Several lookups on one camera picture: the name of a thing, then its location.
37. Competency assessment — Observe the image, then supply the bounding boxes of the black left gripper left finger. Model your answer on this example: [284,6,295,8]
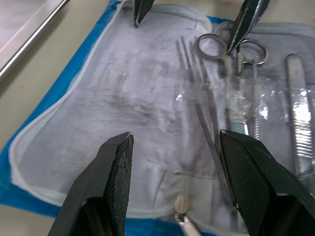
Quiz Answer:
[48,132,134,236]

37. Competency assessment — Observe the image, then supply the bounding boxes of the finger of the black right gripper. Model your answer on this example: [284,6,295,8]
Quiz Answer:
[226,0,271,55]
[132,0,155,28]

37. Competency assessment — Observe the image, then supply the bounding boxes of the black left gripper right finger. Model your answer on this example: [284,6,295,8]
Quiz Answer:
[220,129,315,236]

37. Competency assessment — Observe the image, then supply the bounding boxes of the slim metal tweezers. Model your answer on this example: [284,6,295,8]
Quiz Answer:
[176,35,238,212]

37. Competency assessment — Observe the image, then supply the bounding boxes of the metal zipper pull white tab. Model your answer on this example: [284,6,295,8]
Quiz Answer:
[173,195,200,236]

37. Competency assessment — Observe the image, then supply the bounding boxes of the ring-handled metal surgical scissors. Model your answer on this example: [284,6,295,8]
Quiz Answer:
[197,33,268,140]

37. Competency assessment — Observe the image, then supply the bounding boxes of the clear plastic holding strap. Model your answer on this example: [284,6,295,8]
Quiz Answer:
[174,75,315,120]

